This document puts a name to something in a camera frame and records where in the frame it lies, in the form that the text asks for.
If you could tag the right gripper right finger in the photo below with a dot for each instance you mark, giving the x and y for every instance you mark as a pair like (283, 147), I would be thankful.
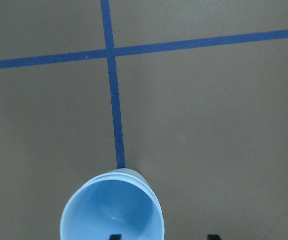
(213, 237)

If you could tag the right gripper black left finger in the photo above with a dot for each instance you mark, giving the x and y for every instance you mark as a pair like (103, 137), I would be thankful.
(115, 237)

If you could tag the light blue cup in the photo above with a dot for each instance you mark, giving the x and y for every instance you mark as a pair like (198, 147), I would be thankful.
(109, 204)
(136, 179)

